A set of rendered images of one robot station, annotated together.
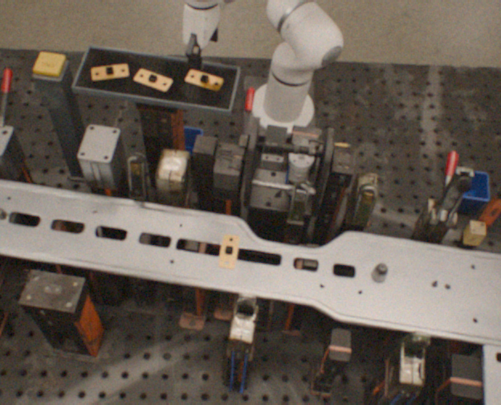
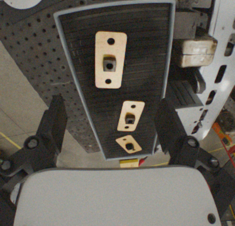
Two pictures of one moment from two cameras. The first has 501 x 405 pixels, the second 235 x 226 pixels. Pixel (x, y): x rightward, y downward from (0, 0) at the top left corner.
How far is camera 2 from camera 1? 1.39 m
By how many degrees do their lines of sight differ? 50
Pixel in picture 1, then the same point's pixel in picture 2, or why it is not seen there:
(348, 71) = not seen: outside the picture
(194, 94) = (141, 67)
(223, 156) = not seen: outside the picture
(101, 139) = (183, 117)
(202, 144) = (185, 29)
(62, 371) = not seen: hidden behind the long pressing
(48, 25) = (31, 107)
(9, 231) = (208, 117)
